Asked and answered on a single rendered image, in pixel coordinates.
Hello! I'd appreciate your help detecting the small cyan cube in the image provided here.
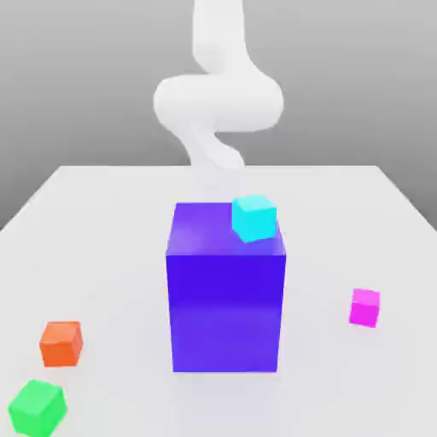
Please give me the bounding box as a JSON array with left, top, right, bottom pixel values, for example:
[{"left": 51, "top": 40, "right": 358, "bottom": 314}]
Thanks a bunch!
[{"left": 231, "top": 194, "right": 278, "bottom": 244}]

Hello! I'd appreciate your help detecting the small magenta cube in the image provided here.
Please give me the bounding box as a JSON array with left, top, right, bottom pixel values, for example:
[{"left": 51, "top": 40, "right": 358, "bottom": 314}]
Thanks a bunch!
[{"left": 348, "top": 288, "right": 382, "bottom": 329}]

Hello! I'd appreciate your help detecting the small orange cube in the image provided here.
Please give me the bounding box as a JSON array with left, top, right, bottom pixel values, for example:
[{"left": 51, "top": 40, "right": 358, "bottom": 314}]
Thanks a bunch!
[{"left": 38, "top": 320, "right": 84, "bottom": 369}]

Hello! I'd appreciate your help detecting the small green cube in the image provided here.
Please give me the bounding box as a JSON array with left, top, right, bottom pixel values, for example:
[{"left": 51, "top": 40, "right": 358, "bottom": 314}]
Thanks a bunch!
[{"left": 7, "top": 379, "right": 68, "bottom": 437}]

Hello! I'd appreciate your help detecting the large purple box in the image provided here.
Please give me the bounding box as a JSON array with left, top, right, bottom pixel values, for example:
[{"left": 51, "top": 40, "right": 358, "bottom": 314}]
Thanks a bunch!
[{"left": 165, "top": 201, "right": 287, "bottom": 374}]

